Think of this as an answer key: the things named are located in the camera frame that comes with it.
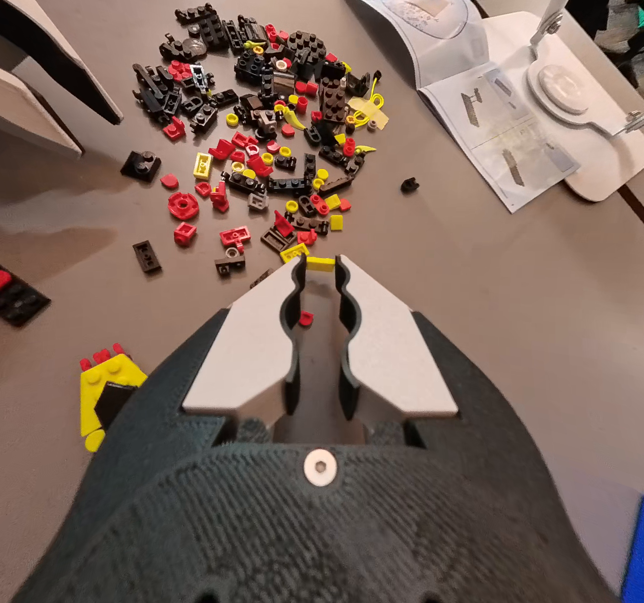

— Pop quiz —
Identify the yellow and black lego assembly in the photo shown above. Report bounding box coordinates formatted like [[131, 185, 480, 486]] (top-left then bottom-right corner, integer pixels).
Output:
[[79, 342, 148, 454]]

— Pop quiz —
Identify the black lego plate with red tiles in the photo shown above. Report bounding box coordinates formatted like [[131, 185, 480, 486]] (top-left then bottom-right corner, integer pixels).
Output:
[[0, 266, 51, 328]]

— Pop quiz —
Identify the small clear plastic bag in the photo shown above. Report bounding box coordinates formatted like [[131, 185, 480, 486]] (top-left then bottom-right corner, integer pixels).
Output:
[[346, 92, 390, 133]]

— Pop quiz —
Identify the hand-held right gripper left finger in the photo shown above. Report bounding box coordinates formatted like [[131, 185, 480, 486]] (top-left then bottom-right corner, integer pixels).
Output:
[[181, 254, 309, 432]]

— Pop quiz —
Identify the dark brown two-stud lego plate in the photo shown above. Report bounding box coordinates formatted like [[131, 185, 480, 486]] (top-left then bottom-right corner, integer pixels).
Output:
[[132, 241, 163, 274]]

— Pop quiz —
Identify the blue object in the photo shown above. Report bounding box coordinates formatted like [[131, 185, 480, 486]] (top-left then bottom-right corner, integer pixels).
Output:
[[620, 525, 644, 603]]

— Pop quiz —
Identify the black lego slope brick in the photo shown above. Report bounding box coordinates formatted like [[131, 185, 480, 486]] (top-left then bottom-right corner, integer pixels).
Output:
[[121, 151, 162, 182]]

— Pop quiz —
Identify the lego instruction booklet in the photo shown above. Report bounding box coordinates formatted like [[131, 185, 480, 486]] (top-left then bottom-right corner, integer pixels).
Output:
[[336, 0, 582, 214]]

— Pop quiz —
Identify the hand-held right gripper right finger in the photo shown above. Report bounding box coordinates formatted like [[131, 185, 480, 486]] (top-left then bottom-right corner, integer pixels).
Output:
[[335, 255, 461, 436]]

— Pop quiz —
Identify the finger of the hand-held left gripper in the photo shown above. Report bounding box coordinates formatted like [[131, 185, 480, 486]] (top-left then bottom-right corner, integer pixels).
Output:
[[0, 0, 124, 126], [0, 57, 85, 161]]

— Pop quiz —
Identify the white document stand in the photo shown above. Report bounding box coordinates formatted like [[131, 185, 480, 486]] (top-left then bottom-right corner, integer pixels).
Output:
[[480, 0, 644, 203]]

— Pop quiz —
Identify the pile of lego bricks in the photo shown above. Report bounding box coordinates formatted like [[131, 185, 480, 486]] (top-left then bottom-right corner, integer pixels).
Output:
[[132, 3, 390, 289]]

